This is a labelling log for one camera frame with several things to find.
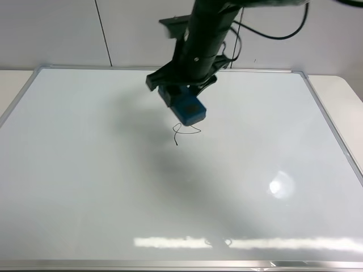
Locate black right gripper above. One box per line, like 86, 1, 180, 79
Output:
146, 39, 229, 97

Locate blue board eraser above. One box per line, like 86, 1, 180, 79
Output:
158, 86, 206, 126

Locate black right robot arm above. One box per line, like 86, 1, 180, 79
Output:
146, 1, 309, 96

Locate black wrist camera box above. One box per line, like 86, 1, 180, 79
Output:
159, 15, 190, 40

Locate white whiteboard with aluminium frame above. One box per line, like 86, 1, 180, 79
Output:
1, 66, 362, 271

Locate black cable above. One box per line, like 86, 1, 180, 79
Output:
221, 2, 310, 70

